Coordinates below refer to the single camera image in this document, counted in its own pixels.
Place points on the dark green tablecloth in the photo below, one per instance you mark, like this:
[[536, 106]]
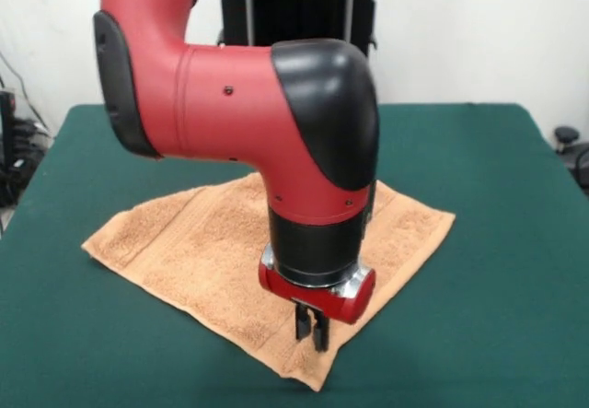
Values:
[[483, 288]]

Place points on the black office chair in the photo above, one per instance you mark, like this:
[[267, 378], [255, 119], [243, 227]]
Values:
[[573, 150]]

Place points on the orange terry towel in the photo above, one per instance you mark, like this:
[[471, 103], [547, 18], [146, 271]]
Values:
[[193, 242]]

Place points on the black electronics box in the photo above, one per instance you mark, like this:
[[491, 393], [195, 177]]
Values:
[[8, 127]]

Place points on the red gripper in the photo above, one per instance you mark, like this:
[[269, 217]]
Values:
[[317, 302]]

